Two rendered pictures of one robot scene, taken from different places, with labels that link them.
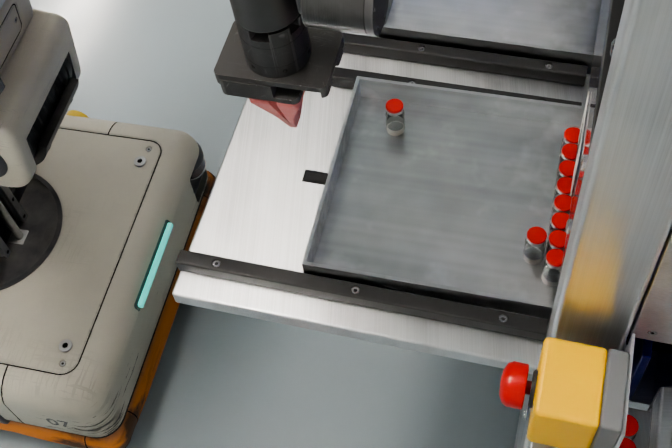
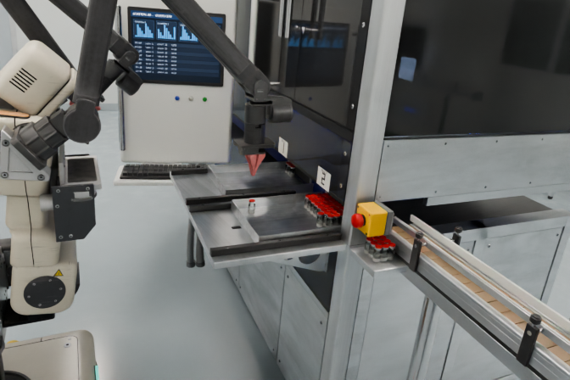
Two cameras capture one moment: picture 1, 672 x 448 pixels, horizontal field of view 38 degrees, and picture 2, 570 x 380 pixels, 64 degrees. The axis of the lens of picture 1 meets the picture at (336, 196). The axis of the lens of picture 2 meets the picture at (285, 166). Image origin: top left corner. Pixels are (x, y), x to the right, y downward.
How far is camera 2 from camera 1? 0.93 m
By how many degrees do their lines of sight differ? 51
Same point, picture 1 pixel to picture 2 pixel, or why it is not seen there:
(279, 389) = not seen: outside the picture
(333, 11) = (282, 110)
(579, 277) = (362, 175)
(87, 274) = not seen: outside the picture
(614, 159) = (371, 117)
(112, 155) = (48, 348)
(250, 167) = (210, 230)
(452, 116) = (265, 207)
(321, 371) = not seen: outside the picture
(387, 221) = (270, 230)
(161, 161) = (80, 341)
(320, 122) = (224, 216)
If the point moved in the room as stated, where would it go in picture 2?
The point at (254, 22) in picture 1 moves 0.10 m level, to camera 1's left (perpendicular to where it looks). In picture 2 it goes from (258, 120) to (228, 124)
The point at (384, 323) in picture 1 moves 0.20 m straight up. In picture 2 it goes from (293, 248) to (299, 183)
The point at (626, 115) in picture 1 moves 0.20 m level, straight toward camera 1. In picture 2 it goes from (374, 99) to (415, 118)
